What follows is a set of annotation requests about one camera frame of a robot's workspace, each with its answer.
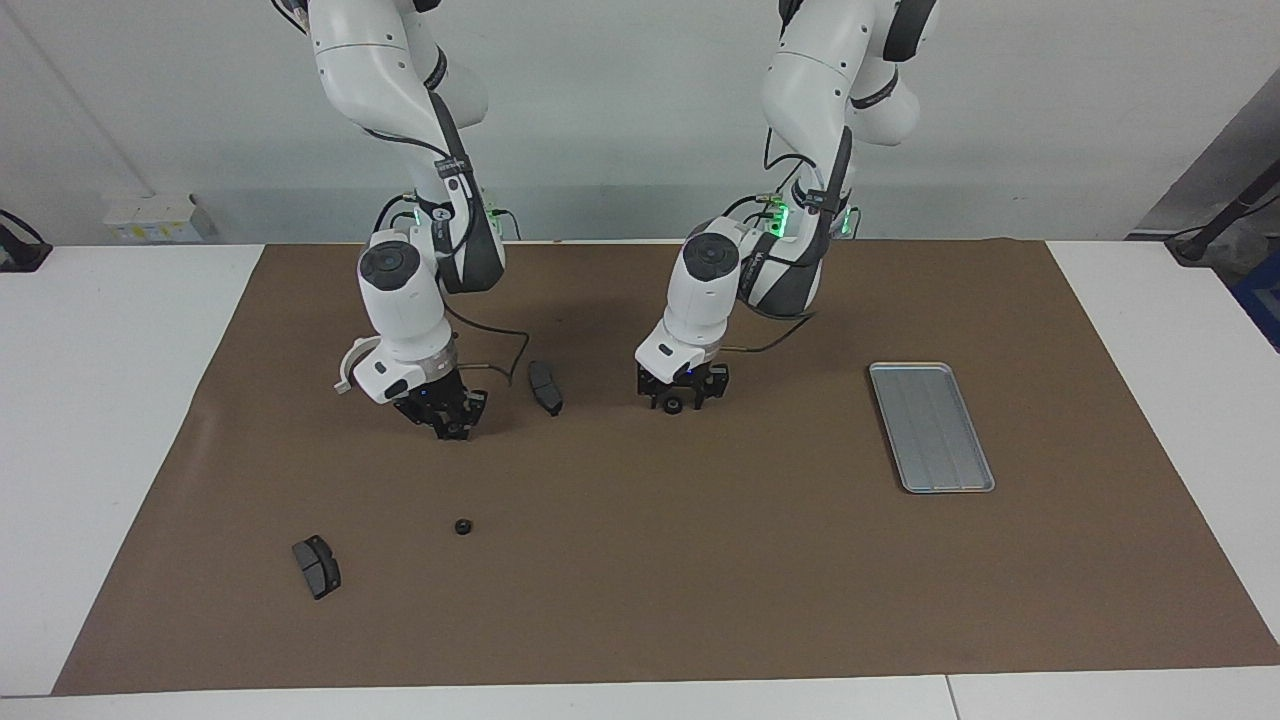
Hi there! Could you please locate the silver metal tray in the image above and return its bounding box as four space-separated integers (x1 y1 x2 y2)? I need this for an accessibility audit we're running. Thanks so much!
868 362 997 495

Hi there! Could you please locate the dark grey brake pad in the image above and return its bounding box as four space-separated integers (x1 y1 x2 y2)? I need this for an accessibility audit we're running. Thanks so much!
291 535 342 601
527 360 564 418

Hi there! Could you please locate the brown table mat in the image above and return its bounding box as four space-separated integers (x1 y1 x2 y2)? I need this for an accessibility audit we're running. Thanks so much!
52 238 1280 697

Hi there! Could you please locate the black clamp base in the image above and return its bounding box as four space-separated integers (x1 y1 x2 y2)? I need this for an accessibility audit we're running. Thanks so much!
0 208 53 273

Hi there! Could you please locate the black stand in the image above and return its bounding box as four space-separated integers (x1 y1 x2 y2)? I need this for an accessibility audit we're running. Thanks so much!
1165 160 1280 266

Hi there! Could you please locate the blue crate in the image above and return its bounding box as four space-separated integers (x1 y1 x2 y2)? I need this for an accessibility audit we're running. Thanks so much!
1232 250 1280 353

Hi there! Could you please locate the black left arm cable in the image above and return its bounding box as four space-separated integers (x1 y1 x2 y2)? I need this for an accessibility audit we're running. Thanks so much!
725 130 853 353

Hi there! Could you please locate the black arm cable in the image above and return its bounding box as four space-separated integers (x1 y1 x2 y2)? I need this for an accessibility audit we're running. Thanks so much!
445 300 532 386
725 130 853 353

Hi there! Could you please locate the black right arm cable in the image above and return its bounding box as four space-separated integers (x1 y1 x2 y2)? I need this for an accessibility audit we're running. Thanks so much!
445 300 532 386

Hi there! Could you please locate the white curved plastic bracket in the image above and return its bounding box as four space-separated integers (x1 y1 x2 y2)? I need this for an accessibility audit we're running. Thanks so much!
333 338 379 395

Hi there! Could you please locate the white wall socket box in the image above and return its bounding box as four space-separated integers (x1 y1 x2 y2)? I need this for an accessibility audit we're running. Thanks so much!
103 193 219 244

